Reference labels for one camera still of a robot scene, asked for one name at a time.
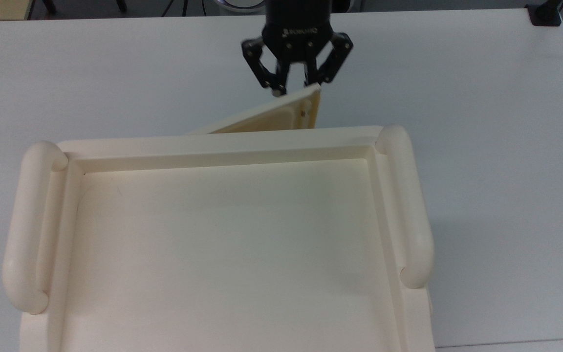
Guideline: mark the black table clamp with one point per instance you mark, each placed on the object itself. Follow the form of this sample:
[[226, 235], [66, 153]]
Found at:
[[545, 13]]

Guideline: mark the cream cabinet door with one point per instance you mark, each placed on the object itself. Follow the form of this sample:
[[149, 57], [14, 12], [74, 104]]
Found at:
[[271, 115]]

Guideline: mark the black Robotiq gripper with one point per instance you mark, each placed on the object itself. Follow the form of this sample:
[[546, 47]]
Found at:
[[298, 29]]

